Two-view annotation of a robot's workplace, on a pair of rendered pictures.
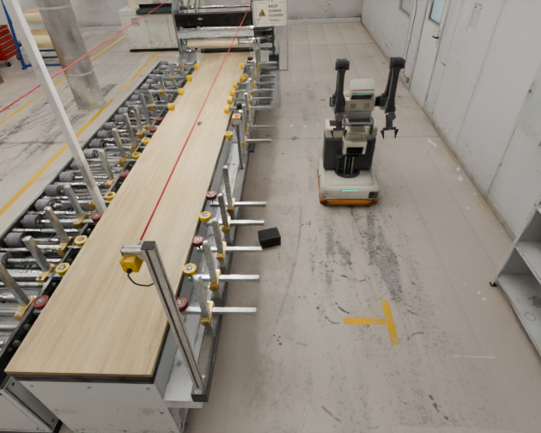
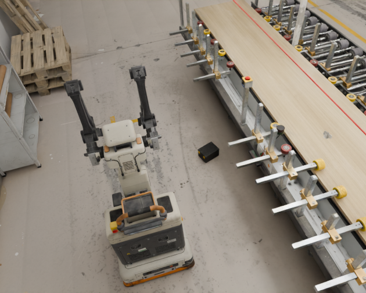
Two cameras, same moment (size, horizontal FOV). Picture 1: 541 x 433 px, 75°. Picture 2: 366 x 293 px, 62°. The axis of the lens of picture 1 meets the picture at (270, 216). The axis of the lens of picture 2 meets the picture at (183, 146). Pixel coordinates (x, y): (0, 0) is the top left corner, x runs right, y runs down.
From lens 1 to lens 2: 480 cm
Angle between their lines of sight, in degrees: 91
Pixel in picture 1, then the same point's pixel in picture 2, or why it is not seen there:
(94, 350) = (219, 7)
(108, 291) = (234, 17)
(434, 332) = not seen: hidden behind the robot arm
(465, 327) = (70, 134)
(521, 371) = (50, 122)
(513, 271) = (23, 161)
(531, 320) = (32, 134)
